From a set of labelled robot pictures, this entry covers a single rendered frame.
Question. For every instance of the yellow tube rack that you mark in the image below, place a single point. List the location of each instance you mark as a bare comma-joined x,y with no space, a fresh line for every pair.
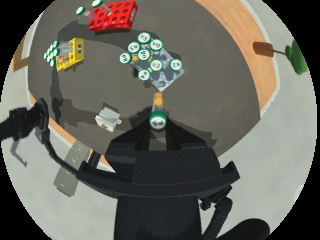
78,53

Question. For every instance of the red tube rack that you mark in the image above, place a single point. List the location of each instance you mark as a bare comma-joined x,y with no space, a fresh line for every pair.
118,17

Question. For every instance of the test tube with pink liquid and green-white cap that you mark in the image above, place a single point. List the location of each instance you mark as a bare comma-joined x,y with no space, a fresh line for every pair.
174,64

